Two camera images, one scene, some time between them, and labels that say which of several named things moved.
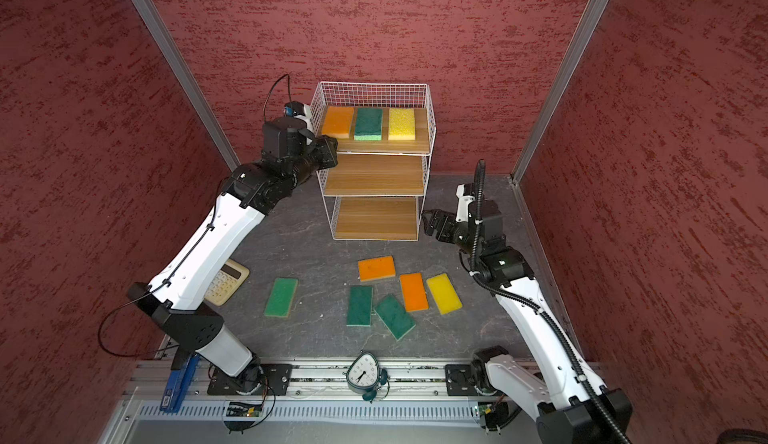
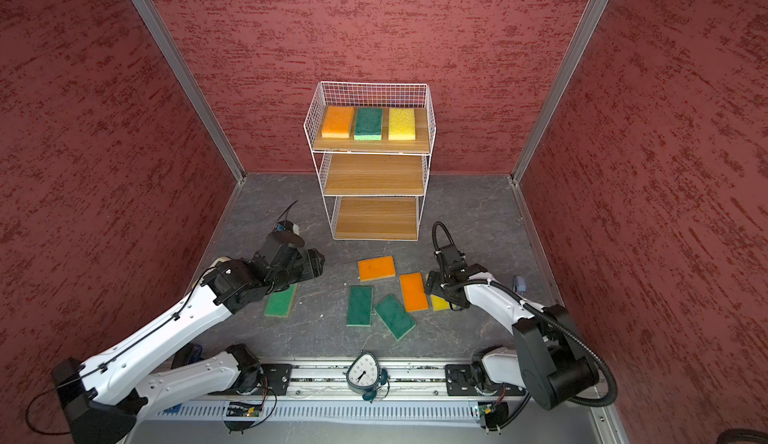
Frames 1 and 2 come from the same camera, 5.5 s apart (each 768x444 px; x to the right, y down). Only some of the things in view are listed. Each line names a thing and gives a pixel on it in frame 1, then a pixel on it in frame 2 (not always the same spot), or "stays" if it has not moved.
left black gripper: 328,152 → 312,267
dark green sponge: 368,124 stays
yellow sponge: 401,124 stays
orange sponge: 337,122 stays
